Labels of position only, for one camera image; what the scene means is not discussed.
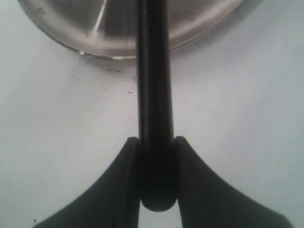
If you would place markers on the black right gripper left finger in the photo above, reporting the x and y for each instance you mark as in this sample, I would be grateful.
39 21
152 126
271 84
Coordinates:
111 202

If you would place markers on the round steel plate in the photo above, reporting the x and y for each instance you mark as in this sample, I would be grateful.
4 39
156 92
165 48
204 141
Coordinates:
107 28

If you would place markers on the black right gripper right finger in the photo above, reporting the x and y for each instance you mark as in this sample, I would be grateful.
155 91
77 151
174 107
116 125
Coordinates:
207 201

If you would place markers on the black knife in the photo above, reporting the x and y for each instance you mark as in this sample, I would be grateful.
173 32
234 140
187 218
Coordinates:
157 166

